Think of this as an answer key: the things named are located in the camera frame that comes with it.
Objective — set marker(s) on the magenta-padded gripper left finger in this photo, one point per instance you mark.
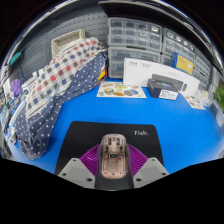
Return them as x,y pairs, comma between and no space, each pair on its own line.
74,171

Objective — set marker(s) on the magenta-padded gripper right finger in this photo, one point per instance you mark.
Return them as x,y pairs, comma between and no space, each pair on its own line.
151,170

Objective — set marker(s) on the pink transparent computer mouse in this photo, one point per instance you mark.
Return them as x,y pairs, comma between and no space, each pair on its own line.
113,163

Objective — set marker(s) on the black mouse pad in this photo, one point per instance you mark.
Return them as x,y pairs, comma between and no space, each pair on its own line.
83,136

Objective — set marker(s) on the navy polka dot cloth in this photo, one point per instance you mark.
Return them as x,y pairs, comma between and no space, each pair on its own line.
36,130

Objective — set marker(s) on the printed sticker sheet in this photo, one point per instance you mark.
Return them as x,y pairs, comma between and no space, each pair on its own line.
120,90
194,102

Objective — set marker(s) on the small black box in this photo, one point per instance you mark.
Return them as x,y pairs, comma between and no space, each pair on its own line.
160,89

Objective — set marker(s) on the small yellow object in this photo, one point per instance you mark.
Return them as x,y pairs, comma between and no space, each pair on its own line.
102,76

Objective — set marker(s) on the red and blue checked cloth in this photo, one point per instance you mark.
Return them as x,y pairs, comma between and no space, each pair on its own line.
60,73

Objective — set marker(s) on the long white keyboard box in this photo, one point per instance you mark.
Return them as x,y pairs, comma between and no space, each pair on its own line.
140,71

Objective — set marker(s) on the green plant in white pot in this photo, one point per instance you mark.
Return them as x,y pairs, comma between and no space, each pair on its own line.
220,96

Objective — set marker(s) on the purple soft object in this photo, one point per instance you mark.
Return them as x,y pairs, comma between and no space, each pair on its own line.
16,87

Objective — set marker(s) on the yellow and blue box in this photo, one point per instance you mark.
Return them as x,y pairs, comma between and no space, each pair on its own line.
182,63

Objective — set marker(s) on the teal plastic object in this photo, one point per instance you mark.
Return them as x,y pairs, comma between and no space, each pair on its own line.
15,58

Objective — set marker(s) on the beige plastic basket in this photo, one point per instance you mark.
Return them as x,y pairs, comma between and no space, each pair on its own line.
66,41

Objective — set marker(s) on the dark overhead shelf unit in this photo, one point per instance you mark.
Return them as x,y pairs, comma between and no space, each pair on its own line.
140,8

